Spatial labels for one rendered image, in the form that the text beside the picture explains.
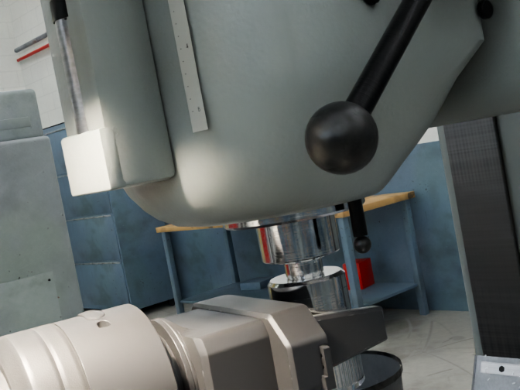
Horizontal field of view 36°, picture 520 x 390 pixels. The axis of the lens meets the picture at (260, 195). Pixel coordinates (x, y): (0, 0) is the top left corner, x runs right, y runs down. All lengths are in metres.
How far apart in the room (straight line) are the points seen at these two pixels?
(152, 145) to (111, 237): 7.40
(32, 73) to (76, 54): 9.86
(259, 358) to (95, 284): 7.86
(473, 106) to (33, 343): 0.29
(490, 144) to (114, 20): 0.50
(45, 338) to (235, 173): 0.12
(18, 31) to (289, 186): 10.09
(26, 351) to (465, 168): 0.55
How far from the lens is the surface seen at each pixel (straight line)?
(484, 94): 0.50
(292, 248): 0.45
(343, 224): 5.20
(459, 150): 0.84
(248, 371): 0.41
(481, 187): 0.83
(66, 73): 0.40
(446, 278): 5.78
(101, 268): 8.08
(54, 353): 0.39
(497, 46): 0.49
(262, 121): 0.37
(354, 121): 0.31
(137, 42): 0.40
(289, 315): 0.42
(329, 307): 0.46
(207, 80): 0.38
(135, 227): 7.80
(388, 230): 6.01
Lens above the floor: 1.34
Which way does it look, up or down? 3 degrees down
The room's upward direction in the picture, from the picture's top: 11 degrees counter-clockwise
